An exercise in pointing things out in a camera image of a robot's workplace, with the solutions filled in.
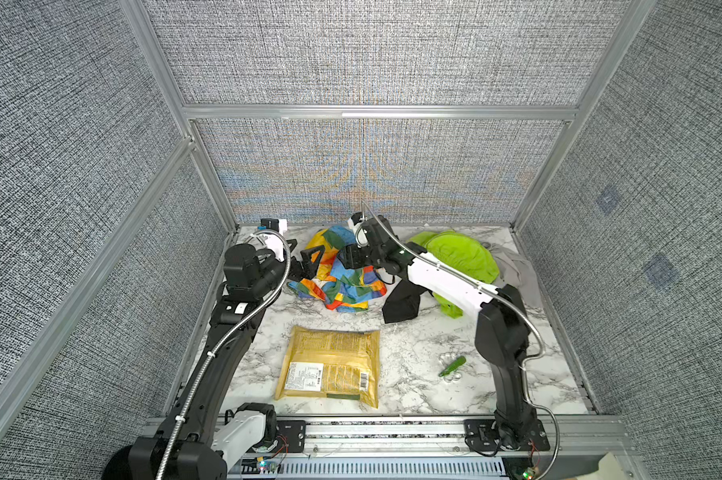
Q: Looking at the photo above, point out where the right silver conduit cable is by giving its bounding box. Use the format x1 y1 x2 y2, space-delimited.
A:
360 203 561 480

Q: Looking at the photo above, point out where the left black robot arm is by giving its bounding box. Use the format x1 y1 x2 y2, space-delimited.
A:
103 229 309 479

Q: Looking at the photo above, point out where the lime green cloth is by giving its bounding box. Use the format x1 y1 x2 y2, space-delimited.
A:
406 231 501 318

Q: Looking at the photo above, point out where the black cloth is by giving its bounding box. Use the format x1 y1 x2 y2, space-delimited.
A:
382 280 428 324

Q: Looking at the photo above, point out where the green clear candy wrapper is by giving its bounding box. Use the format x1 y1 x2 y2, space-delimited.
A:
438 353 467 383

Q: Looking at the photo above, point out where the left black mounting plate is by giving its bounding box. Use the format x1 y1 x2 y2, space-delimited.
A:
247 420 307 455

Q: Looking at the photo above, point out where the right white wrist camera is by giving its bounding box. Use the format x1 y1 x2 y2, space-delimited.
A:
348 212 368 247

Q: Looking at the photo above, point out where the silver conduit cable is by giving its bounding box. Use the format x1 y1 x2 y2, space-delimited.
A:
360 203 561 480
154 227 293 480

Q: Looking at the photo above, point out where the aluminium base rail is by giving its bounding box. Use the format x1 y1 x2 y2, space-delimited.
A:
247 414 650 479

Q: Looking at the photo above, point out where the black round object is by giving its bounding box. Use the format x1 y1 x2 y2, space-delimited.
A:
101 445 133 480

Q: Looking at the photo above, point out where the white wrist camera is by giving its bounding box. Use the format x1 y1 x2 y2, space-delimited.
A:
348 212 368 247
258 218 288 237

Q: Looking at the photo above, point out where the black mounting plate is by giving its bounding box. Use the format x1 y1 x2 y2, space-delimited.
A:
463 417 553 454
247 420 307 455

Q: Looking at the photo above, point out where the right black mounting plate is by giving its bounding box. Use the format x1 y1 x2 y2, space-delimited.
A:
463 417 553 454

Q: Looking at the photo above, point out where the white slotted cable duct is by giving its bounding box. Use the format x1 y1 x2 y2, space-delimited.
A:
227 457 510 479

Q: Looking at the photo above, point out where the left silver conduit cable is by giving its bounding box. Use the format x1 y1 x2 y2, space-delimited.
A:
154 227 293 480

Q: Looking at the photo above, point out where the multicolour zippered cloth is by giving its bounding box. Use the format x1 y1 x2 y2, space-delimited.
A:
287 225 387 313

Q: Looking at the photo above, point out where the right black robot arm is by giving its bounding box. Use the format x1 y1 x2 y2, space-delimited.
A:
339 212 545 449

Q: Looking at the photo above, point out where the gold foil snack package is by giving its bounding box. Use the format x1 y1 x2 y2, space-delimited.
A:
275 326 381 409

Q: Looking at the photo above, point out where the grey cloth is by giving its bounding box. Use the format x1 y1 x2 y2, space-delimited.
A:
484 242 543 309

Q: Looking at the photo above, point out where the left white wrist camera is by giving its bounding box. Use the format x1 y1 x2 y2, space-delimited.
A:
258 218 288 237

